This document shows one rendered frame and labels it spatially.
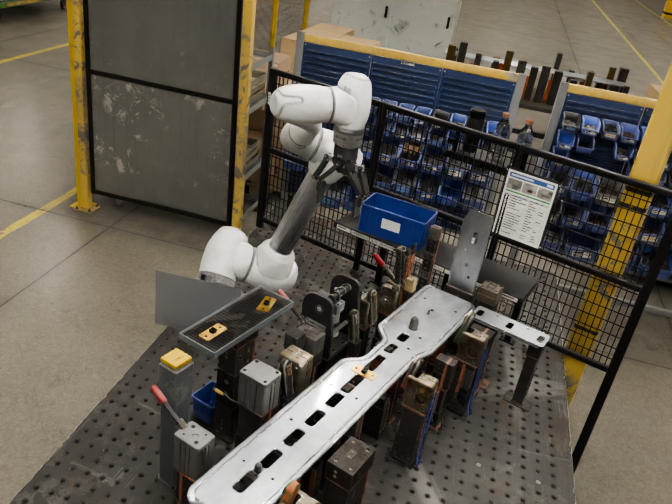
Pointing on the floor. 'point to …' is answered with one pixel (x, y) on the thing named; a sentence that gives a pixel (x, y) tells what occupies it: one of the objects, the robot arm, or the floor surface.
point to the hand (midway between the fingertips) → (337, 205)
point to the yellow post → (649, 166)
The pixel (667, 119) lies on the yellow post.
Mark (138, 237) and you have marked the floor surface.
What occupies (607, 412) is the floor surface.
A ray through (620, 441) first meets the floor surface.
